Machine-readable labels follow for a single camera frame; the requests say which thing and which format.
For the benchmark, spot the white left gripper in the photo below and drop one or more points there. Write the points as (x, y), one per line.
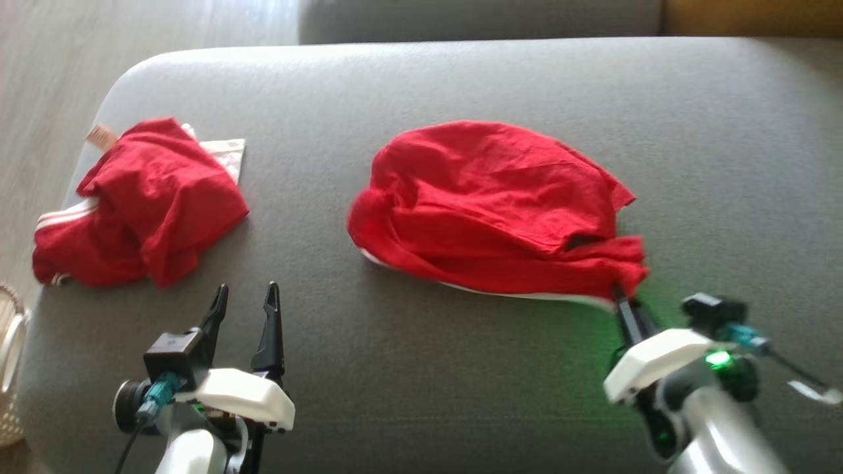
(244, 395)

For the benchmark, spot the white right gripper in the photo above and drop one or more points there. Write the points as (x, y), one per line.
(652, 355)

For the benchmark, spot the red shirt white sleeves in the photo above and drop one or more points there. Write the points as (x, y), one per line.
(158, 197)

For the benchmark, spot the red shorts white waistband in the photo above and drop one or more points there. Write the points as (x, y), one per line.
(487, 204)

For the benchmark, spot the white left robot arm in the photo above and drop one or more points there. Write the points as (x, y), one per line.
(191, 454)

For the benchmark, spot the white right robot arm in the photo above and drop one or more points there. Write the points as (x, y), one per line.
(718, 428)

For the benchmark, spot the grey yellow sofa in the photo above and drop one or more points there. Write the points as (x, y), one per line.
(428, 368)

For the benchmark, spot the beige woven laundry basket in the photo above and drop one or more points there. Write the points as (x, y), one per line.
(10, 395)

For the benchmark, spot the large yellow sofa backrest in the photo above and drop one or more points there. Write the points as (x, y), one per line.
(751, 16)

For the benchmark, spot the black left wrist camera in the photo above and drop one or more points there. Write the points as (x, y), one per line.
(172, 352)

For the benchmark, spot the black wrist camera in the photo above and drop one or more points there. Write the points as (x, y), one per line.
(714, 309)
(172, 352)

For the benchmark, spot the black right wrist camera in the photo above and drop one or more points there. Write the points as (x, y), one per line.
(714, 309)

